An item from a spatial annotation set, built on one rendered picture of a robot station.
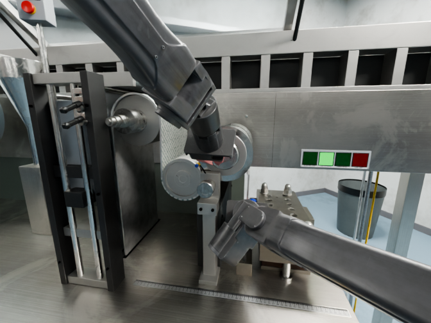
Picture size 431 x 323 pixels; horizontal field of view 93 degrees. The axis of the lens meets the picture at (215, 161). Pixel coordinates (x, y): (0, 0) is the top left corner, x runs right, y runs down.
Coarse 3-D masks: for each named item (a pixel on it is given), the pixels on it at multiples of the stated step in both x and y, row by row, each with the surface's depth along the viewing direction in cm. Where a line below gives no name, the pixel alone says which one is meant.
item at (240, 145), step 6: (240, 138) 53; (240, 144) 52; (240, 150) 53; (240, 156) 53; (246, 156) 53; (240, 162) 53; (210, 168) 55; (216, 168) 55; (234, 168) 54; (240, 168) 54; (222, 174) 55; (228, 174) 55
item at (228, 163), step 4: (236, 148) 51; (236, 152) 51; (236, 156) 52; (224, 160) 53; (228, 160) 52; (232, 160) 52; (236, 160) 52; (220, 164) 53; (224, 164) 53; (228, 164) 52; (232, 164) 52; (220, 168) 53; (224, 168) 53; (228, 168) 53
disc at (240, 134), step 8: (224, 128) 53; (232, 128) 52; (240, 136) 52; (248, 144) 53; (248, 152) 53; (248, 160) 53; (248, 168) 54; (224, 176) 55; (232, 176) 55; (240, 176) 55
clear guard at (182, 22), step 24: (168, 0) 72; (192, 0) 71; (216, 0) 70; (240, 0) 70; (264, 0) 69; (72, 24) 84; (168, 24) 80; (192, 24) 79; (216, 24) 78; (240, 24) 77; (264, 24) 76
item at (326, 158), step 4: (320, 156) 81; (324, 156) 81; (328, 156) 80; (332, 156) 80; (320, 160) 81; (324, 160) 81; (328, 160) 81; (332, 160) 80; (320, 164) 82; (324, 164) 81; (328, 164) 81; (332, 164) 81
